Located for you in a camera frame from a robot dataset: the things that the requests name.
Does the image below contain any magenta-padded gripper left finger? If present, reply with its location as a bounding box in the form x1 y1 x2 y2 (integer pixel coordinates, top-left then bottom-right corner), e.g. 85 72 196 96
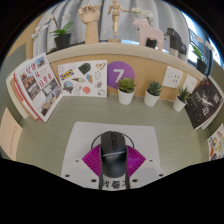
60 143 102 190

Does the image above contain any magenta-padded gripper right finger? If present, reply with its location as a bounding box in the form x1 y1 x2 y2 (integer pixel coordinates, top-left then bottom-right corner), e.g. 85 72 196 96
125 143 166 190

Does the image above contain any black computer mouse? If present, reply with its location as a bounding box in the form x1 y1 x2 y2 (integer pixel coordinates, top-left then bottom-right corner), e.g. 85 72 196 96
99 130 128 179

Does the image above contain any white printed mouse pad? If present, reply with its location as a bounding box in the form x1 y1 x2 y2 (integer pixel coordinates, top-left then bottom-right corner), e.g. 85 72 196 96
60 121 161 191

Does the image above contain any small succulent in white pot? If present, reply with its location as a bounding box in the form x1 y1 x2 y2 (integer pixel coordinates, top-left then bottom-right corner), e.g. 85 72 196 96
172 85 192 113
117 77 137 106
143 80 163 108

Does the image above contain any colourful food sticker card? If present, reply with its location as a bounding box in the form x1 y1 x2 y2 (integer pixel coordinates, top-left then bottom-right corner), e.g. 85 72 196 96
207 122 224 162

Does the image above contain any beige card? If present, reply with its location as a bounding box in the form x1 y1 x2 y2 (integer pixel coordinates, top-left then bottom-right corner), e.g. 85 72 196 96
0 107 24 162

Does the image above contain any white books stack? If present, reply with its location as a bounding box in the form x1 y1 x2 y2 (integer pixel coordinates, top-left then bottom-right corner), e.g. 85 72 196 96
201 111 224 132

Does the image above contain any black cover book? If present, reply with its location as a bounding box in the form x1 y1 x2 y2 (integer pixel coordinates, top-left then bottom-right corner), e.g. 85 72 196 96
183 76 224 130

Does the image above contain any photo magazine with red spine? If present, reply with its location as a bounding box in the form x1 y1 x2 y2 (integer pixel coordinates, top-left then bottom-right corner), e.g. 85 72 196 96
13 52 64 123

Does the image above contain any white illustrated sticker sheet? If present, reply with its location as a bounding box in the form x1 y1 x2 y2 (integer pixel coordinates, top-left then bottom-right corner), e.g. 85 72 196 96
57 59 108 98

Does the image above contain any purple round number sign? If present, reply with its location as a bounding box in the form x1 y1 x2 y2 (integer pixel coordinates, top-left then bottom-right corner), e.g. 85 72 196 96
106 60 136 90

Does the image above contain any wooden shelf ledge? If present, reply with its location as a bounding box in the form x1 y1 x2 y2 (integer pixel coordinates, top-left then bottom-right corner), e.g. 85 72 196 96
46 42 211 101

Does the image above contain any olive green divider panel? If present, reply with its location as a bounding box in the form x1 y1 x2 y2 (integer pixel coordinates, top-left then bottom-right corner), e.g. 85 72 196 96
209 59 224 124

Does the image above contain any black horse figurine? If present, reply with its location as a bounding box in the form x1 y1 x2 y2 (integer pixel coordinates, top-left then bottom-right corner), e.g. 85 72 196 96
164 27 188 58

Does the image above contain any pink horse figurine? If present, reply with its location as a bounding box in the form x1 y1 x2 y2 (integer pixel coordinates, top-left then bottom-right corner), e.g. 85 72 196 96
132 17 165 51

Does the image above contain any window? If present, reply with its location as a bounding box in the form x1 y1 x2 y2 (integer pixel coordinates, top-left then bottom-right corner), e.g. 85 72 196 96
181 11 224 68

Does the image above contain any wooden hand model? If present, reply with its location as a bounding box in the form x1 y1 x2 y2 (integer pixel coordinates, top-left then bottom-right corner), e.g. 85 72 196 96
77 3 104 45

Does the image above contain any wooden mannequin figure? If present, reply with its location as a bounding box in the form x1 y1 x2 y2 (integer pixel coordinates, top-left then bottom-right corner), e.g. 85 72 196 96
107 0 133 44

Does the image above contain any grey curtain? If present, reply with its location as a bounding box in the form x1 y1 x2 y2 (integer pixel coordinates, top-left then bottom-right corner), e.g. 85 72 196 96
31 0 191 56

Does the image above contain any white wall socket plate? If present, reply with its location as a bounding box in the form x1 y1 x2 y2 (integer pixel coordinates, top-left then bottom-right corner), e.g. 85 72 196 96
162 65 185 89
183 73 199 94

